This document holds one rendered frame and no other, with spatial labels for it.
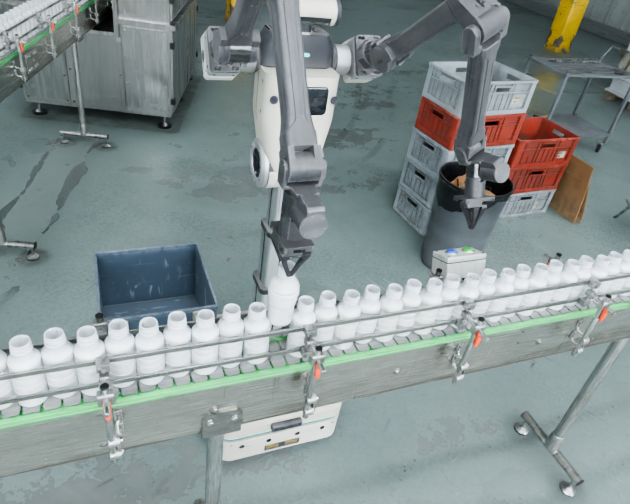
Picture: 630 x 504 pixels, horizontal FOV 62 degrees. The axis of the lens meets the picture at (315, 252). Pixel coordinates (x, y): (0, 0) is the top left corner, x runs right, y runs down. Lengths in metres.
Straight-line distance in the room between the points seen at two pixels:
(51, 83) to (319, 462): 3.79
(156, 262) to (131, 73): 3.17
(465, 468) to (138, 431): 1.58
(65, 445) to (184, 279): 0.72
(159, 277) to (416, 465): 1.35
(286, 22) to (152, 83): 3.77
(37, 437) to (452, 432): 1.83
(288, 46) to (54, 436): 0.93
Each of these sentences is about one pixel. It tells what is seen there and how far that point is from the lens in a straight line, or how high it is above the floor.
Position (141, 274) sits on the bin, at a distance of 1.80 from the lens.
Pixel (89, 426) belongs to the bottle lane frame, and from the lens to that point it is 1.30.
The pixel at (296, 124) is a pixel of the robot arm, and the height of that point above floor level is 1.59.
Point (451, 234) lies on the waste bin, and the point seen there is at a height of 0.33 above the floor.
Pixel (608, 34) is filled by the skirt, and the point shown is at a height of 0.09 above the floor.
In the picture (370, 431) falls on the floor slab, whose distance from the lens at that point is 2.50.
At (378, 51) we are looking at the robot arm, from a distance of 1.60.
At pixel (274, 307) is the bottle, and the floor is 1.17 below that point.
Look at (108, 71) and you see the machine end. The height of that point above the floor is 0.46.
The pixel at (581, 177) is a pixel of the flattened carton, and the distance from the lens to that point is 4.57.
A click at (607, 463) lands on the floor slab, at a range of 2.90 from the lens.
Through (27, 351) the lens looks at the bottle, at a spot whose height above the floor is 1.15.
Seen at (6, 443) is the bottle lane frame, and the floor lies 0.93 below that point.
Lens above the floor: 1.96
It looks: 35 degrees down
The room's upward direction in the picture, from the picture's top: 10 degrees clockwise
